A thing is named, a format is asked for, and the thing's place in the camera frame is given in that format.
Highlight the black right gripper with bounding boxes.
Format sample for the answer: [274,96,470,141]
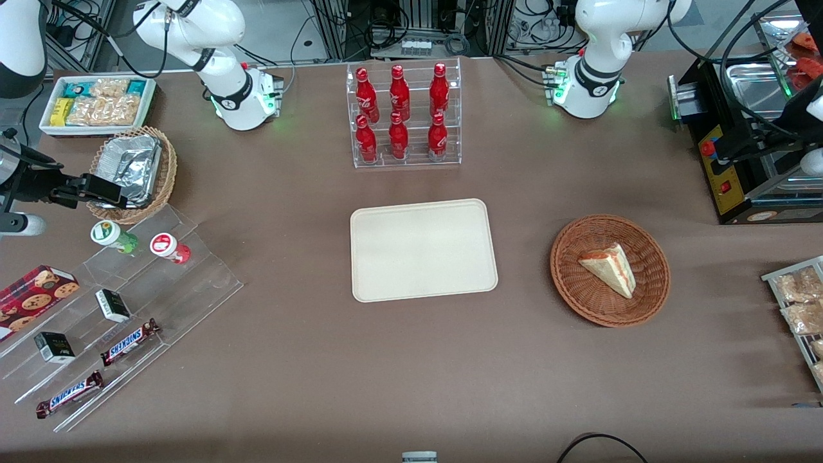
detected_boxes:
[3,151,129,210]

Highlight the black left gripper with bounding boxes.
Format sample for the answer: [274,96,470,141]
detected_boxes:
[720,119,808,161]

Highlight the green gum bottle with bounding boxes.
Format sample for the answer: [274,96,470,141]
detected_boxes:
[90,219,140,255]

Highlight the steel tray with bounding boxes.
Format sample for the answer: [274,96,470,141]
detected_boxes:
[724,60,801,132]

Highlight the red gum bottle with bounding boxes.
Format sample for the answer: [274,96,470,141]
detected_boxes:
[149,231,192,266]

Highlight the tray of packaged snacks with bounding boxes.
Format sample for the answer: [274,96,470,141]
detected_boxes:
[761,255,823,395]

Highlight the beige plastic tray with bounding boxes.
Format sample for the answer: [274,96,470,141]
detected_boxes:
[349,197,500,304]

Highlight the silver foil pack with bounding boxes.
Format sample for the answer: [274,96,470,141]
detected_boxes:
[90,134,163,208]

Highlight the black machine with yellow panel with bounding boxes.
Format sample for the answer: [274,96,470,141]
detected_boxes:
[667,55,823,226]

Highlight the light wicker basket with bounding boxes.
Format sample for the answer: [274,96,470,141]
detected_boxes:
[85,125,179,226]

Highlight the clear bag of nut snacks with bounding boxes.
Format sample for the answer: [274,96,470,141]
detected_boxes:
[89,78,131,99]
[64,95,143,127]

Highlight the white plastic bin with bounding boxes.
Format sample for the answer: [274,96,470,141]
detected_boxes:
[39,74,159,140]

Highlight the small black box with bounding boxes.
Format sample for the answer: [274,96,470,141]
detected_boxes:
[95,288,132,324]
[33,331,77,365]

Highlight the red tartan cookie box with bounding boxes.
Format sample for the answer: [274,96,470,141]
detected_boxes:
[0,264,81,342]

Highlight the clear acrylic stepped stand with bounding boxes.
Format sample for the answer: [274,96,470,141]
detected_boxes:
[0,204,244,433]

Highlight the Snickers chocolate bar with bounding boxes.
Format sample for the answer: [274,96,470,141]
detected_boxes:
[35,370,105,420]
[100,318,162,368]

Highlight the clear bag of crackers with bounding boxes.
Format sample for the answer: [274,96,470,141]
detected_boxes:
[773,266,823,304]
[781,301,823,336]

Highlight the wrapped triangle sandwich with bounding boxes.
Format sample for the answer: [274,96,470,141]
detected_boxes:
[577,242,638,300]

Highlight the round brown wicker basket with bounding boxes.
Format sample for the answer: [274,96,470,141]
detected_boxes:
[549,213,672,329]

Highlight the red cola bottle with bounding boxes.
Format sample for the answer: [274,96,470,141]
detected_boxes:
[388,64,412,122]
[355,114,379,164]
[388,112,410,161]
[427,113,449,162]
[356,67,381,124]
[428,62,451,120]

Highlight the clear acrylic bottle rack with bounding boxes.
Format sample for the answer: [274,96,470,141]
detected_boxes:
[345,57,463,170]

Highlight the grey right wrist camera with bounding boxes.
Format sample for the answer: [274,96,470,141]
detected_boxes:
[0,213,48,237]

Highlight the black cable loop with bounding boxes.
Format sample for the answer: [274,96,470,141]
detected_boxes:
[556,432,651,463]

